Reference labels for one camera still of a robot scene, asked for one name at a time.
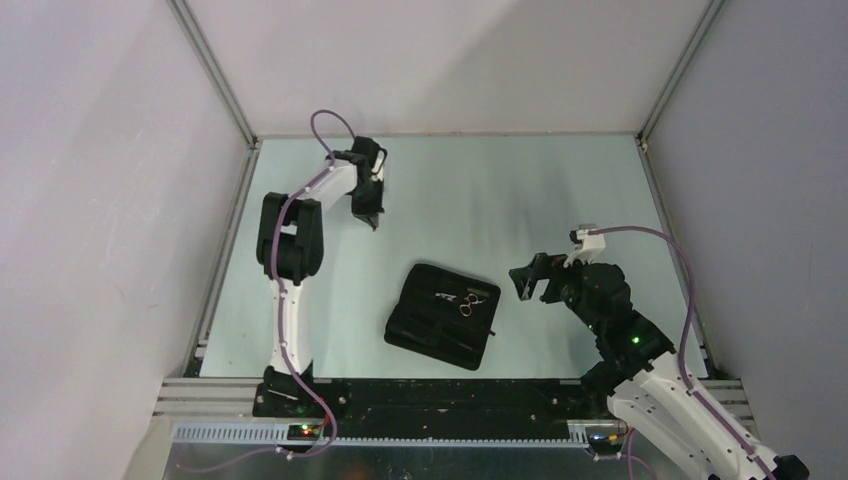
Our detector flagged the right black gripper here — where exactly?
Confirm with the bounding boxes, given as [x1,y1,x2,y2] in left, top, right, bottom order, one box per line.
[509,249,604,334]

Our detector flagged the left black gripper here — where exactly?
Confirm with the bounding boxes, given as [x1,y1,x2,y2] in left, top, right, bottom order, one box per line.
[350,177,385,228]

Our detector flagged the silver scissors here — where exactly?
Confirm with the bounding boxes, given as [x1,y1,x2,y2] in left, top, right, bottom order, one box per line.
[433,291,488,318]

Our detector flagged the black zippered tool case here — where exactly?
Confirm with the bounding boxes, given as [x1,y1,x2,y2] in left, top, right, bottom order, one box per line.
[383,263,501,371]

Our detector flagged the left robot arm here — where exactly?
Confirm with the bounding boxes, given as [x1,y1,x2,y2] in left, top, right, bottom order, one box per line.
[256,136,388,417]

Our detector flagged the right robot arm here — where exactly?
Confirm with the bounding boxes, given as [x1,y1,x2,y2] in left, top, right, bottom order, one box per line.
[509,253,810,479]

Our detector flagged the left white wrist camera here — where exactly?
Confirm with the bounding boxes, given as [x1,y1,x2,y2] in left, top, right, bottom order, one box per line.
[371,148,388,183]

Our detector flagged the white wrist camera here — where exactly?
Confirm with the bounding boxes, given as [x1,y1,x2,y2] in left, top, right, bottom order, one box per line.
[371,148,388,183]
[563,224,606,267]

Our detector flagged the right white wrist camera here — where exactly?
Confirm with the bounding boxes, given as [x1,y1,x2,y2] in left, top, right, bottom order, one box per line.
[563,224,606,267]

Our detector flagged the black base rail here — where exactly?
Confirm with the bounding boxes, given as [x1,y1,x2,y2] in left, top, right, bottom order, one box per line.
[252,379,613,441]

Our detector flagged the left aluminium frame post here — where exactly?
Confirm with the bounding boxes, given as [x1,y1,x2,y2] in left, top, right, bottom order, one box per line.
[166,0,257,148]

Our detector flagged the aluminium frame post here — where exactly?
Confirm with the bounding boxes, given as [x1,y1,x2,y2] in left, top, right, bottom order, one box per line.
[637,0,727,144]
[166,0,257,148]

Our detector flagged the right aluminium frame post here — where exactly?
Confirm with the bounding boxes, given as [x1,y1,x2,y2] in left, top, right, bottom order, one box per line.
[637,0,727,144]

